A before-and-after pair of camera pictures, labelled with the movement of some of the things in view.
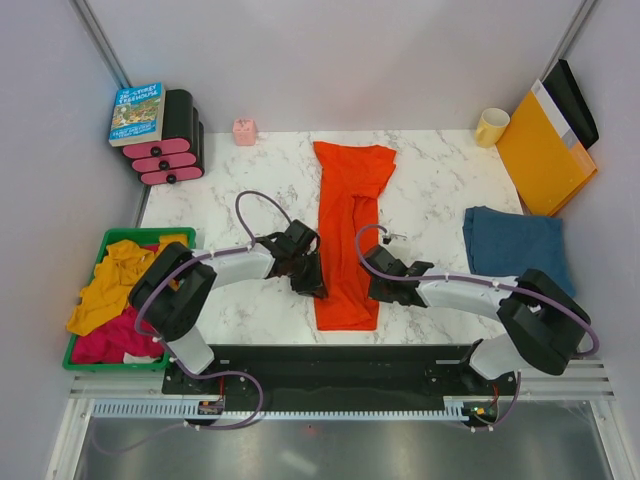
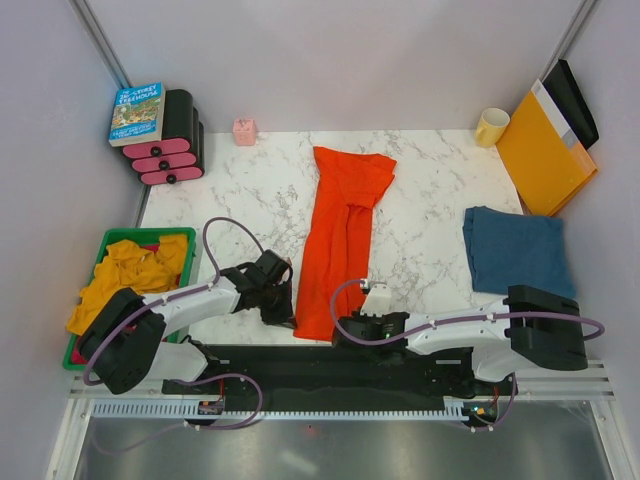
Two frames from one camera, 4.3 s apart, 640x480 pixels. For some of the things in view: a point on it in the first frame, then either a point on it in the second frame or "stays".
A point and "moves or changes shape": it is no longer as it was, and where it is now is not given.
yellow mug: x=491 y=127 stays
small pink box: x=244 y=131 stays
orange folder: x=546 y=168 stays
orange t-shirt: x=350 y=178 moves or changes shape
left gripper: x=314 y=285 -> x=283 y=316
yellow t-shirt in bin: x=114 y=283 stays
